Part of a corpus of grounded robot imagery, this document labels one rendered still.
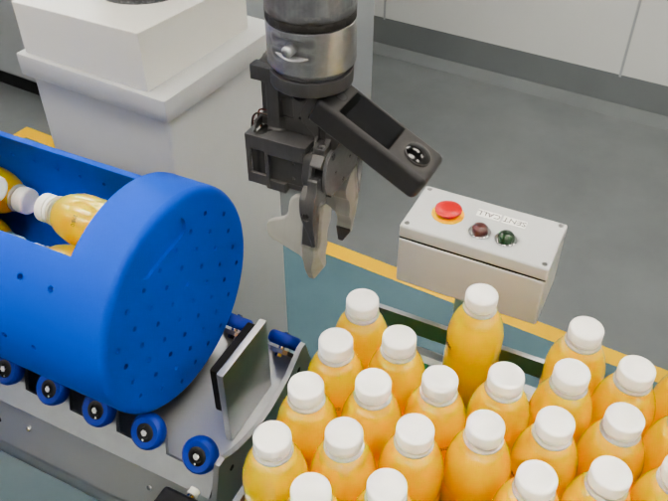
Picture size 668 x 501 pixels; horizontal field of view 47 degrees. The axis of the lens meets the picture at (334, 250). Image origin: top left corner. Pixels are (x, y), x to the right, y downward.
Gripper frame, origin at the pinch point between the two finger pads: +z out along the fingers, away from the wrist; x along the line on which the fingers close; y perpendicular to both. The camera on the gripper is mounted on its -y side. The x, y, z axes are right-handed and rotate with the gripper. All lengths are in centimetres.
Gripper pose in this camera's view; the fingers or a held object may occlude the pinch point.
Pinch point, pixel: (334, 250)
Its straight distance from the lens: 76.6
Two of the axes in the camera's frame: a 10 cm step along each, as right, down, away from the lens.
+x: -4.4, 5.9, -6.8
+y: -9.0, -2.9, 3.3
